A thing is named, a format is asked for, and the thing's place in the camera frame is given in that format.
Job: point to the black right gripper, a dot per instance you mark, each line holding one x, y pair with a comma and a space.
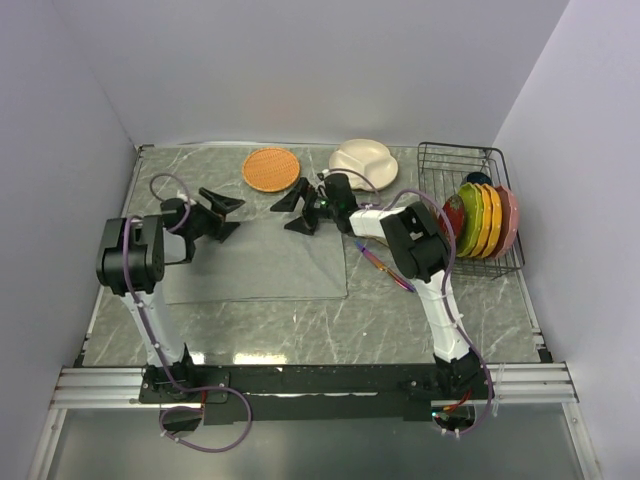
290, 201

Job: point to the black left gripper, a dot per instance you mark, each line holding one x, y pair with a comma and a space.
219, 230

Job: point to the grey cloth napkin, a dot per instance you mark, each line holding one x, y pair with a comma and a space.
260, 261

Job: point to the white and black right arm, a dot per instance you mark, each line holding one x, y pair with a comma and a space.
423, 255

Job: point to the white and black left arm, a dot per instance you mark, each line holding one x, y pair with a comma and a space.
133, 255

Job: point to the orange woven round coaster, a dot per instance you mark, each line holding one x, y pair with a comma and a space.
271, 169

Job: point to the gold spoon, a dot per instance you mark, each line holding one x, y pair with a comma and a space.
379, 241

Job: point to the cream divided plate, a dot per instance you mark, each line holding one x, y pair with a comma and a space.
370, 164

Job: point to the iridescent purple knife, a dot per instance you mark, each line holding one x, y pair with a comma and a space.
381, 266

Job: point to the red patterned plate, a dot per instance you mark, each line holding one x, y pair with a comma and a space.
454, 210

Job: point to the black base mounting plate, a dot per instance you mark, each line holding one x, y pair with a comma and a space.
234, 393

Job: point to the green scalloped plate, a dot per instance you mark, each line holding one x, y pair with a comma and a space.
474, 207

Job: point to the dark blue bowl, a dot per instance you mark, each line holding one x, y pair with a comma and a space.
479, 178

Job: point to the yellow scalloped plate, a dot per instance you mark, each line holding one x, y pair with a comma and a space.
481, 247

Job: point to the orange scalloped plate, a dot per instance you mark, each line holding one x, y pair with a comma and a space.
496, 221

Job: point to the black wire dish rack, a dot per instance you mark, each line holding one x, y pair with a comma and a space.
442, 168

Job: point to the aluminium frame rail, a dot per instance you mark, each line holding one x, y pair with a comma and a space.
113, 388

